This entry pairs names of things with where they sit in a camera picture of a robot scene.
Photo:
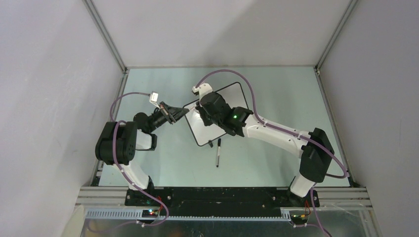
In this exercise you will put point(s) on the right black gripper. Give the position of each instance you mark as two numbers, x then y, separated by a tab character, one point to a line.
201	110

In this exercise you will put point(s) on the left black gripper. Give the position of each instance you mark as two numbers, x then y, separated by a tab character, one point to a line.
179	112

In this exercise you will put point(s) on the white board black frame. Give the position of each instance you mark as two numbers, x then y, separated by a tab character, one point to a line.
233	95

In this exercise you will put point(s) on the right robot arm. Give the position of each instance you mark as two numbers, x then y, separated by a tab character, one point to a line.
312	148

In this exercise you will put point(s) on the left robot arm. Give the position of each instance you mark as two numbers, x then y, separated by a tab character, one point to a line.
117	145

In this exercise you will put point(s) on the black whiteboard marker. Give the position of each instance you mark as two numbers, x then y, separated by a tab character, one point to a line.
218	152

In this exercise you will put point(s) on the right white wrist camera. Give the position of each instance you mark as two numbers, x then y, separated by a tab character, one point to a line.
202	90

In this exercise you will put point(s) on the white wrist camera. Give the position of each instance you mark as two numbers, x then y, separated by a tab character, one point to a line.
202	90
153	99

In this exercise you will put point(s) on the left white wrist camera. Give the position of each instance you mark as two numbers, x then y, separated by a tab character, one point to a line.
153	99

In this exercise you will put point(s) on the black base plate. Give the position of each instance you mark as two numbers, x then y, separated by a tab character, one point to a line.
220	202

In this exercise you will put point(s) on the grey cable duct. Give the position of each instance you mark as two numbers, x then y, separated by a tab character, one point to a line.
139	214

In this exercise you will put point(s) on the aluminium frame rail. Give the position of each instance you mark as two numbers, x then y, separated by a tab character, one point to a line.
100	24

